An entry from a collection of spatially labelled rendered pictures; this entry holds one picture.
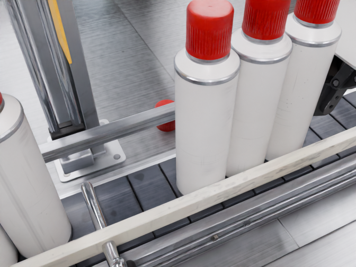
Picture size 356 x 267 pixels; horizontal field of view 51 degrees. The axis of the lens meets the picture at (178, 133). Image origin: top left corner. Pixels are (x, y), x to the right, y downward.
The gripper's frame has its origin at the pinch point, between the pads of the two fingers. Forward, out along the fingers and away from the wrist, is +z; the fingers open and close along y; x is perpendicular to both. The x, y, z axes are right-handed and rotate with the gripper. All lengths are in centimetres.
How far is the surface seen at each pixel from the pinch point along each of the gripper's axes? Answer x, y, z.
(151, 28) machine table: -0.3, -39.2, 12.1
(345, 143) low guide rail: 1.6, 4.4, 3.0
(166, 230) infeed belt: -17.2, 3.9, 13.0
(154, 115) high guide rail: -17.8, -3.4, 4.4
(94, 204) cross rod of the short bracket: -23.6, 0.2, 12.0
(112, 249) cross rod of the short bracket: -23.5, 5.2, 12.0
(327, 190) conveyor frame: 3.0, 5.5, 9.7
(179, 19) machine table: 5.6, -39.9, 10.0
